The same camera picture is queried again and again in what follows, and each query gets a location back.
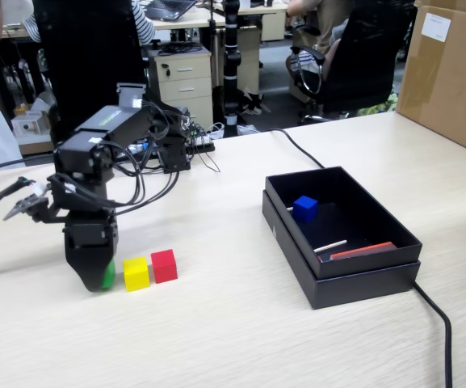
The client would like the black office chair with armrest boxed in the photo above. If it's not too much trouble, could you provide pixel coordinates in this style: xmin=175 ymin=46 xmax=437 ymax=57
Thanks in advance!
xmin=287 ymin=0 xmax=418 ymax=126

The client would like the beige three-drawer cabinet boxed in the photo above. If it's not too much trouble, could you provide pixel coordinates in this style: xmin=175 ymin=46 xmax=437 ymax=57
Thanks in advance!
xmin=149 ymin=44 xmax=213 ymax=129

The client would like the beige office desk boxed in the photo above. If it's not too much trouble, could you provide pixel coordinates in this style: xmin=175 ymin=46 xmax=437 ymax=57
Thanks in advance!
xmin=137 ymin=0 xmax=290 ymax=94

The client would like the open black laptop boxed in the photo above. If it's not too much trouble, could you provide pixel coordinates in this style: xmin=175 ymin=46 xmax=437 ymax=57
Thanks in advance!
xmin=143 ymin=0 xmax=197 ymax=21

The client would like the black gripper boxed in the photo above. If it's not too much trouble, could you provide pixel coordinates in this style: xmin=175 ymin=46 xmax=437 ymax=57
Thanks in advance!
xmin=62 ymin=216 xmax=120 ymax=293

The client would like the small white box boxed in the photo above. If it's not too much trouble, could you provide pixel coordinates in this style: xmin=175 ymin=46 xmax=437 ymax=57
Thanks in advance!
xmin=13 ymin=114 xmax=44 ymax=137

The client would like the green yellow patterned fabric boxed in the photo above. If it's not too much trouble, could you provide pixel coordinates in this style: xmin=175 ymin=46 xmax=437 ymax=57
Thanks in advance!
xmin=353 ymin=91 xmax=399 ymax=118

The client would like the yellow wooden cube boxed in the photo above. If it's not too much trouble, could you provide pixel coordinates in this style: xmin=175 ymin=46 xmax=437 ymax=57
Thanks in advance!
xmin=122 ymin=256 xmax=152 ymax=292

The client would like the open brown floor carton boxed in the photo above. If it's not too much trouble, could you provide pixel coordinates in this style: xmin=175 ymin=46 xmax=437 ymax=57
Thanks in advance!
xmin=18 ymin=140 xmax=54 ymax=157

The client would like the small beige pedestal cabinet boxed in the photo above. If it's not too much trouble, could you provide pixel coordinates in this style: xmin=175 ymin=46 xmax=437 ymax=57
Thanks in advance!
xmin=261 ymin=11 xmax=286 ymax=42

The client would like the black open box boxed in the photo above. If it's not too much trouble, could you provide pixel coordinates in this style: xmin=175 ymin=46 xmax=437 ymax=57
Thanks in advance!
xmin=261 ymin=189 xmax=422 ymax=311

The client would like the green wooden cube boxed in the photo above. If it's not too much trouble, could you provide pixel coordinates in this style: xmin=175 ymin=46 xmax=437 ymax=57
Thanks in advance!
xmin=101 ymin=259 xmax=117 ymax=290

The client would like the thin black stand pole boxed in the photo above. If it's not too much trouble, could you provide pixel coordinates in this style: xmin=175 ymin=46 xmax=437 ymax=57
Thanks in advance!
xmin=207 ymin=0 xmax=220 ymax=88

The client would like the seated person in tan shirt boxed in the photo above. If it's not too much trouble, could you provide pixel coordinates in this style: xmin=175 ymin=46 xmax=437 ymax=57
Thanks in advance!
xmin=285 ymin=0 xmax=355 ymax=80

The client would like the blue wooden cube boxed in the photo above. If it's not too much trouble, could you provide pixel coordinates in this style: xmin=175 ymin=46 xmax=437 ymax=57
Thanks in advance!
xmin=292 ymin=196 xmax=319 ymax=223

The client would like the black cardboard box tray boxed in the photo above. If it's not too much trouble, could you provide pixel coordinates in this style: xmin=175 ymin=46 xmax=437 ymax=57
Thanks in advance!
xmin=264 ymin=165 xmax=424 ymax=280

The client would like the red wooden cube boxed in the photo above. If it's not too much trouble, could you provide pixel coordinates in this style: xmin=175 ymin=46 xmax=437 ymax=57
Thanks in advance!
xmin=150 ymin=249 xmax=178 ymax=285

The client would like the thick black table cable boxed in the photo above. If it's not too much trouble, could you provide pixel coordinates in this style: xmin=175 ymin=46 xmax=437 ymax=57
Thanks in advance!
xmin=271 ymin=128 xmax=454 ymax=388

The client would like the circuit board with red LED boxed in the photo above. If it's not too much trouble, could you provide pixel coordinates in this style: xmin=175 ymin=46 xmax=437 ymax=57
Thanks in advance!
xmin=127 ymin=140 xmax=153 ymax=158

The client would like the black high-back office chair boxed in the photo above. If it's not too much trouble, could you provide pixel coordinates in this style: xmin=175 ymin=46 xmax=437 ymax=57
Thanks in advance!
xmin=32 ymin=0 xmax=151 ymax=142

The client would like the black pole with white rings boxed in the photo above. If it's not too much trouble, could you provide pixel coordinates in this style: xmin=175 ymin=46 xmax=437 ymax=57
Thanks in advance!
xmin=220 ymin=0 xmax=244 ymax=138

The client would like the large brown cardboard box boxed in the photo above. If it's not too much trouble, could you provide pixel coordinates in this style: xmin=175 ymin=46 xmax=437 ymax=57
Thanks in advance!
xmin=396 ymin=0 xmax=466 ymax=161

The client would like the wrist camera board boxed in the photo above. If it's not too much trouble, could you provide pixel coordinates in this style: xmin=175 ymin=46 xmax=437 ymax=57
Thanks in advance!
xmin=2 ymin=183 xmax=52 ymax=223

